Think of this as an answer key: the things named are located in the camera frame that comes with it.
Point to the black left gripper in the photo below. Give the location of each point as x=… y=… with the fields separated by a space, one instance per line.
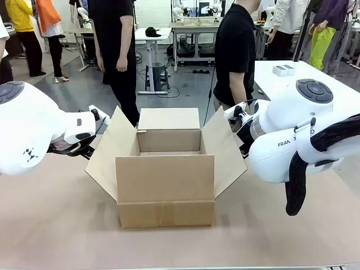
x=84 y=149

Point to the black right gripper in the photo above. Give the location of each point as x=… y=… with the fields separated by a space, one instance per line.
x=244 y=137

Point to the brown cardboard box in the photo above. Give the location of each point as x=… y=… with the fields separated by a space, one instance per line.
x=166 y=180

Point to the person's left forearm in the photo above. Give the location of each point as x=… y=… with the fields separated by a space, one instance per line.
x=238 y=87

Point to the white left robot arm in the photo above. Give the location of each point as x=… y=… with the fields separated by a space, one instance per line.
x=28 y=126

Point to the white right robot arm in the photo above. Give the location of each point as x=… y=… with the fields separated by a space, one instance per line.
x=281 y=126

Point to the small white box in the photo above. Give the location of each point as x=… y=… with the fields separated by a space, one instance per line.
x=278 y=71
x=290 y=69

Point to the black power strip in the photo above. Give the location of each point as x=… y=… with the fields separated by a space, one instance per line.
x=201 y=71

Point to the person in black polo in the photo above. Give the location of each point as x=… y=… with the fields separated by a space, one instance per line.
x=236 y=42

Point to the grey step stool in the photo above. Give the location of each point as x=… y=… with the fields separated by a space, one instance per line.
x=157 y=76

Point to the black stand pole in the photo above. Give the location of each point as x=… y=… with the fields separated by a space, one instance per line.
x=302 y=36

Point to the bystander in black T-shirt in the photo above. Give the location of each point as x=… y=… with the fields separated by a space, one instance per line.
x=112 y=33

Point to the bystander purple jacket lime trousers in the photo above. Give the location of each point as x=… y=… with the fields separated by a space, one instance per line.
x=323 y=42

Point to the white height-adjustable desk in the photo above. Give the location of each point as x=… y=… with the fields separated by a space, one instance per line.
x=140 y=35

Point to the bystander in white jacket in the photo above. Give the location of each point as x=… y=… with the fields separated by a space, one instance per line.
x=287 y=17

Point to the bystander in grey trousers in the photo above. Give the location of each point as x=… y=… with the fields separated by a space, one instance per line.
x=339 y=50

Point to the computer monitor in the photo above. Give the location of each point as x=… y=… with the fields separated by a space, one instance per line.
x=204 y=8

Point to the black cap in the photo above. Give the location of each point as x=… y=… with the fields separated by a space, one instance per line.
x=153 y=32

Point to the bystander in white shirt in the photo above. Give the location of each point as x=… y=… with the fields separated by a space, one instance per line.
x=3 y=33

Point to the bystander in orange top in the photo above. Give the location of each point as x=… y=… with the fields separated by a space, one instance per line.
x=47 y=11

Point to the bystander in yellow shirt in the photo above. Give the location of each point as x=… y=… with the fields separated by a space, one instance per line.
x=19 y=14

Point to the grey frame workbench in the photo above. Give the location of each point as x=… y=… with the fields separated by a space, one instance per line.
x=197 y=25

